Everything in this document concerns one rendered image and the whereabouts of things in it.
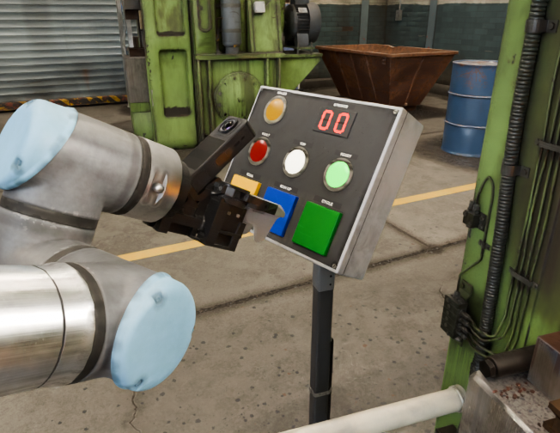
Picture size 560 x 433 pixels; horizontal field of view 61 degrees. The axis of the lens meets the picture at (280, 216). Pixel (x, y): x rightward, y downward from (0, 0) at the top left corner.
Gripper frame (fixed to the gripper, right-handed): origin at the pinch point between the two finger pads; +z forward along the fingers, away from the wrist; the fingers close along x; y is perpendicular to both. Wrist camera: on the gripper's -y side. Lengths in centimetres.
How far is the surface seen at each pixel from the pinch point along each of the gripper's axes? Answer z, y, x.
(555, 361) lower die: 13.0, 4.7, 37.3
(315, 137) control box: 11.3, -13.5, -8.5
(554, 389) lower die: 14.4, 7.9, 38.0
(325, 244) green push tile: 10.4, 2.9, 2.7
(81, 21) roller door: 214, -136, -707
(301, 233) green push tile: 10.4, 2.8, -2.9
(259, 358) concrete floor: 103, 65, -77
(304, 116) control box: 11.4, -16.9, -12.9
